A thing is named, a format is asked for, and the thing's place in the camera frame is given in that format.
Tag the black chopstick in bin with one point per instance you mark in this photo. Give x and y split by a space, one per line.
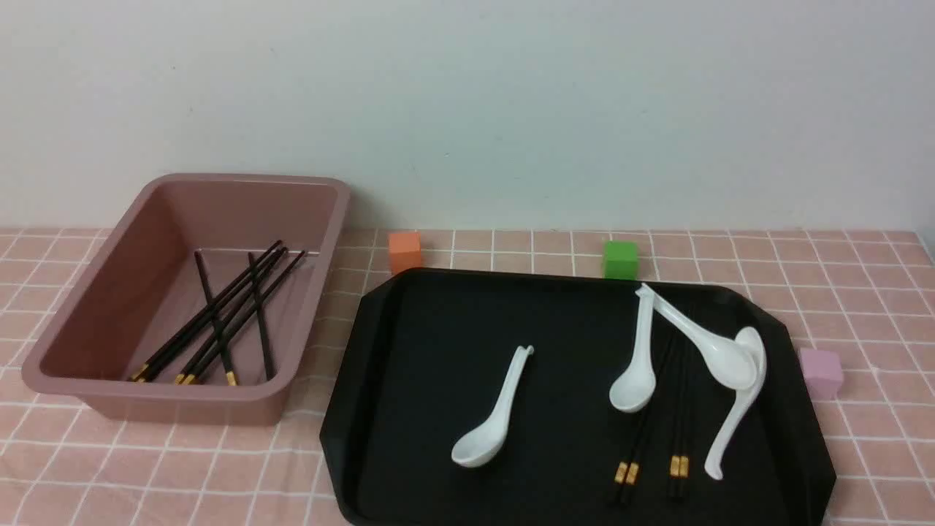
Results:
241 298
234 315
260 316
221 347
192 327
229 315

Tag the white ceramic spoon far right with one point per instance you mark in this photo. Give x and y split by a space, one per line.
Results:
738 416

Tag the black plastic tray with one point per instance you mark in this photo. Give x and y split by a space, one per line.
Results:
427 356

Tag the pink plastic bin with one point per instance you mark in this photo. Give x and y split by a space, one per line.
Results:
143 285

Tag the pink checkered tablecloth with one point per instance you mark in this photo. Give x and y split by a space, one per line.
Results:
865 295

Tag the green cube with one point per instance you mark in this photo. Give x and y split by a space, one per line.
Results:
621 260

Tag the orange cube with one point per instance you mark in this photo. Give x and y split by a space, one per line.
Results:
404 251

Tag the white ceramic spoon left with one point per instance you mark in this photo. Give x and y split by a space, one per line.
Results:
484 442

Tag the white ceramic spoon upper right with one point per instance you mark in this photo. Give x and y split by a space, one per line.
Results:
730 361

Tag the white ceramic spoon middle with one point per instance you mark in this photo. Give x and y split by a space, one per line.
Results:
632 391

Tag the black chopstick on tray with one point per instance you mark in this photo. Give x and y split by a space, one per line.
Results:
630 456
675 457
681 485
637 460

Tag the white ceramic spoon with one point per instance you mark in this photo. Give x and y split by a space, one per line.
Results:
632 391
738 416
730 361
484 442

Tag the pink cube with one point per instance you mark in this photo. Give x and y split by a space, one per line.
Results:
823 373

